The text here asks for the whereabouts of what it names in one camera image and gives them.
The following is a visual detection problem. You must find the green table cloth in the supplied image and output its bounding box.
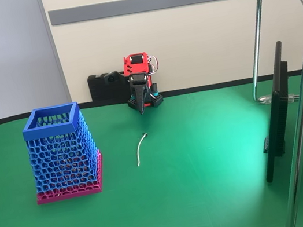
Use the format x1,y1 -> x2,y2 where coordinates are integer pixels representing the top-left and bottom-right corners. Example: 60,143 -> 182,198
0,62 -> 303,227

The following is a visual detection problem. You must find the white cable piece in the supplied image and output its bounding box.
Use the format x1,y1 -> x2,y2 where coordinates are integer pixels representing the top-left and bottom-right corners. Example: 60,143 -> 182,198
132,131 -> 153,167

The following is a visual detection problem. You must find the black flat light panel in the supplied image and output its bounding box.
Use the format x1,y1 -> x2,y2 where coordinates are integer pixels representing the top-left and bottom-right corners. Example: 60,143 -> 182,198
242,40 -> 303,185

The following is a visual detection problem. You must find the black clamp with teal knob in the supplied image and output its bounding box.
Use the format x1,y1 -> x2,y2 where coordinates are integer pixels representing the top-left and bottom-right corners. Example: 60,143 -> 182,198
150,83 -> 160,98

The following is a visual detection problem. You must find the blue and pink mesh basket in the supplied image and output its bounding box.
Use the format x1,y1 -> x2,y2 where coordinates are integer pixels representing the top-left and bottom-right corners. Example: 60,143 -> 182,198
19,98 -> 110,206

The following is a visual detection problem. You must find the black ribbed block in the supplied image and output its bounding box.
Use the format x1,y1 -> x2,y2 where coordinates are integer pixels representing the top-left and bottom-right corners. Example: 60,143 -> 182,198
87,68 -> 132,103

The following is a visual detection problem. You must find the red white servo cable loop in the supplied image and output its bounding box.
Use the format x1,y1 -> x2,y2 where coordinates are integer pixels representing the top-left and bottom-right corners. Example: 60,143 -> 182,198
146,54 -> 162,76

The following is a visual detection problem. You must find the black perforated arm base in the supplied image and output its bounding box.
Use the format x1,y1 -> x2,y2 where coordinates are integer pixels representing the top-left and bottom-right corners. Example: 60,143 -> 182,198
125,89 -> 166,113

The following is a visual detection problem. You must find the clear plastic clip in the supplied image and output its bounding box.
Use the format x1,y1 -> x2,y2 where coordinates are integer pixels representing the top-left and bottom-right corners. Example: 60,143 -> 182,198
258,89 -> 300,108

